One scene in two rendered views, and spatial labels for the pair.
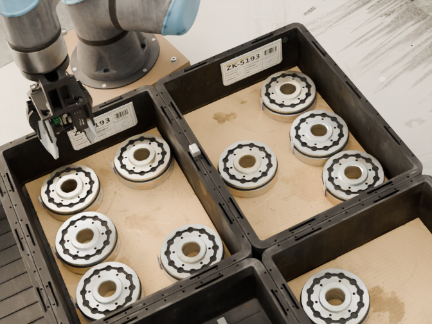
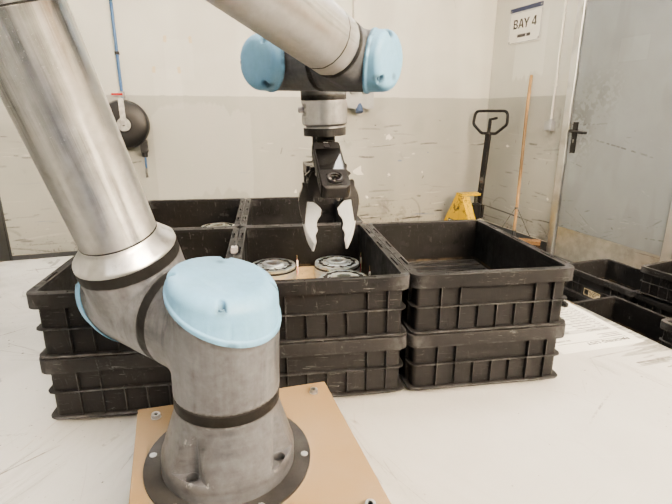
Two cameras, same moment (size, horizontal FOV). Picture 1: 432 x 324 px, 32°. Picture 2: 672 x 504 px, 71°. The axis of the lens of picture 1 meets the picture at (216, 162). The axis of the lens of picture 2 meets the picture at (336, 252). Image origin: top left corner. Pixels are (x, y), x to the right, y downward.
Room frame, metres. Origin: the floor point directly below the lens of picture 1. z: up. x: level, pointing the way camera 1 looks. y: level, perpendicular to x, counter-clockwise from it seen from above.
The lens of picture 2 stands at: (1.59, 0.38, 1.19)
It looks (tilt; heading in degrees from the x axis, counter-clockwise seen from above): 16 degrees down; 190
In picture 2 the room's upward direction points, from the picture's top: straight up
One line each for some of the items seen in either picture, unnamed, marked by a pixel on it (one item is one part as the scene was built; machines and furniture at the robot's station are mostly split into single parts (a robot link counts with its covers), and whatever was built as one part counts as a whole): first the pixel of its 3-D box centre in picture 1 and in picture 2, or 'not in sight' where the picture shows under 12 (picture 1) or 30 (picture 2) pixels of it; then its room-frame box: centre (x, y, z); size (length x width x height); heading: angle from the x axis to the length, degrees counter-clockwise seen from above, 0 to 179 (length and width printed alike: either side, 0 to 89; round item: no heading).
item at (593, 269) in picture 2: not in sight; (612, 307); (-0.65, 1.30, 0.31); 0.40 x 0.30 x 0.34; 28
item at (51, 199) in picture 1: (69, 188); not in sight; (0.78, 0.26, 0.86); 0.10 x 0.10 x 0.01
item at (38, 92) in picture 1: (55, 91); (325, 162); (0.78, 0.21, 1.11); 0.09 x 0.08 x 0.12; 19
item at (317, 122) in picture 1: (319, 130); not in sight; (0.81, -0.19, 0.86); 0.05 x 0.05 x 0.01
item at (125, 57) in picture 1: (108, 38); (228, 421); (1.15, 0.17, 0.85); 0.15 x 0.15 x 0.10
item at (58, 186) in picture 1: (69, 186); not in sight; (0.78, 0.26, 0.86); 0.05 x 0.05 x 0.01
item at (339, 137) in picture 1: (319, 132); not in sight; (0.81, -0.19, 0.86); 0.10 x 0.10 x 0.01
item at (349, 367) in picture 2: not in sight; (312, 324); (0.70, 0.17, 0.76); 0.40 x 0.30 x 0.12; 18
